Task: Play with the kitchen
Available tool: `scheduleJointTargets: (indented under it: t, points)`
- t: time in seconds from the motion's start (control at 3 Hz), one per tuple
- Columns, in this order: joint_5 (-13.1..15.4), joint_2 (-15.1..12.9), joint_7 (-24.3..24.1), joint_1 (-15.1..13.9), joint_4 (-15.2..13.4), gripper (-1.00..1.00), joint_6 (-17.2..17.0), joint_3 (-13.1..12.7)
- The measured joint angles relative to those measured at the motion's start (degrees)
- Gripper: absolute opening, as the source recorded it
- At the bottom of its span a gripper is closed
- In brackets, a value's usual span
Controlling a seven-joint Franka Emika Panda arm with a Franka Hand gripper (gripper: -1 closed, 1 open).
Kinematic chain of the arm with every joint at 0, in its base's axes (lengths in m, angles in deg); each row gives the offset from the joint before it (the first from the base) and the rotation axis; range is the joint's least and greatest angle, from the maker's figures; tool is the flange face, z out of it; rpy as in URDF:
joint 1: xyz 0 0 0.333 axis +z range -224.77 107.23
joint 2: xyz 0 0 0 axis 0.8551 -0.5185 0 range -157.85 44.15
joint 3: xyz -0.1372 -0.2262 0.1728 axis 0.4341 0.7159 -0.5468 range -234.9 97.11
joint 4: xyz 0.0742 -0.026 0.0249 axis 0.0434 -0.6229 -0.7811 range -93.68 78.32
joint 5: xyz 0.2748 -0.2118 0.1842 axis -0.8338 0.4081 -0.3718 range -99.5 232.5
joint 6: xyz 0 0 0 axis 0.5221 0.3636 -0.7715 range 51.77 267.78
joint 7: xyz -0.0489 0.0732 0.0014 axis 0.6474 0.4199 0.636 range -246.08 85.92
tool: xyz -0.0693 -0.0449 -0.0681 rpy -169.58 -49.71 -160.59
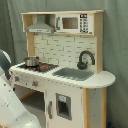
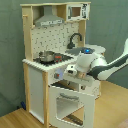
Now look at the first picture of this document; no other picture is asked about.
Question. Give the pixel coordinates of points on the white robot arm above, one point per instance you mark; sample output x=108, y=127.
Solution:
x=12, y=112

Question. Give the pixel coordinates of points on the wooden toy kitchen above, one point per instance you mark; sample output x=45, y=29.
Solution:
x=63, y=50

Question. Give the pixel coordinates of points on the grey sink basin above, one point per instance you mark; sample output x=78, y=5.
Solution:
x=73, y=74

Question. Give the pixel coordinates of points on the grey range hood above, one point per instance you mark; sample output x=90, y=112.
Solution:
x=40, y=26

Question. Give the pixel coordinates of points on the white cabinet door with dispenser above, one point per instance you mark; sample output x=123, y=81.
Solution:
x=64, y=108

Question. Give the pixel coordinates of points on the left red stove knob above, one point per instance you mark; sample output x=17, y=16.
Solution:
x=16, y=78

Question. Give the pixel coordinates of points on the black toy faucet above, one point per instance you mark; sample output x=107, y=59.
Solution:
x=83, y=63

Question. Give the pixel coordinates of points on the red stove knob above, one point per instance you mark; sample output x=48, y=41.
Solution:
x=16, y=78
x=35, y=83

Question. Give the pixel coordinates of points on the small steel pot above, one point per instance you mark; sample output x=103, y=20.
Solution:
x=32, y=61

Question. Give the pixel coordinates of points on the black stovetop with red burners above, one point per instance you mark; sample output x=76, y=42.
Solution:
x=42, y=67

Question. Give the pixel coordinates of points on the toy microwave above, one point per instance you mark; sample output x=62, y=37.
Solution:
x=74, y=23

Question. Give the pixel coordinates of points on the right red stove knob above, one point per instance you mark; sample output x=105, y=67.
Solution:
x=35, y=83

